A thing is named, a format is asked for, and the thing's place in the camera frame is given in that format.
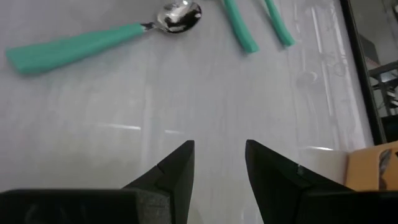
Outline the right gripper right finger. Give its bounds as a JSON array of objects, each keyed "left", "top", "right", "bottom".
[{"left": 245, "top": 139, "right": 398, "bottom": 224}]

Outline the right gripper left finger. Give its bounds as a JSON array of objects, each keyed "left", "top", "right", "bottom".
[{"left": 0, "top": 139, "right": 195, "bottom": 224}]

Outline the black metal spoon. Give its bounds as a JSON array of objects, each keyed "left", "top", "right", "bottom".
[{"left": 378, "top": 148, "right": 392, "bottom": 187}]

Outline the orange plastic bin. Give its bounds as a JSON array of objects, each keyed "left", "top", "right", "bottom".
[{"left": 345, "top": 141, "right": 398, "bottom": 191}]

